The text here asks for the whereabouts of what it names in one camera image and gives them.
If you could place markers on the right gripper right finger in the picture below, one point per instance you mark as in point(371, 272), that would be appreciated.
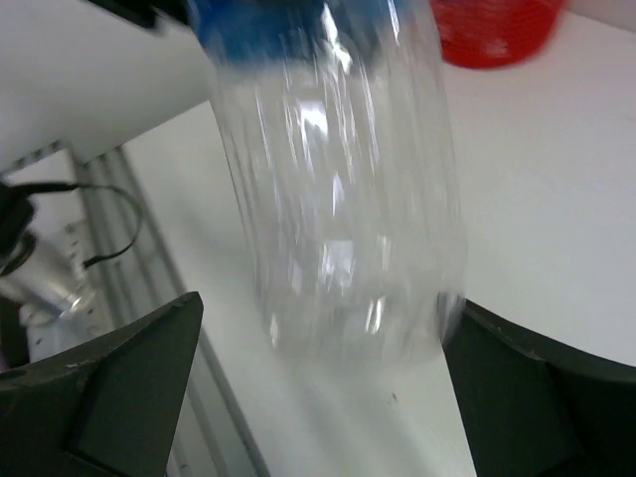
point(533, 406)

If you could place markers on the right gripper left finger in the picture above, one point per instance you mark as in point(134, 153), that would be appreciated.
point(108, 407)

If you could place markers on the blue label bottle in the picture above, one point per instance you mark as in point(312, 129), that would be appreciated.
point(334, 120)

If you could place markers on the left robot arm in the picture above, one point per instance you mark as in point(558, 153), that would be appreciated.
point(73, 71)

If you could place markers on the red mesh waste bin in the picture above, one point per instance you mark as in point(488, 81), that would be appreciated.
point(487, 34)

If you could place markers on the aluminium front rail frame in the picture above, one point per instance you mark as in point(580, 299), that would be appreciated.
point(212, 438)

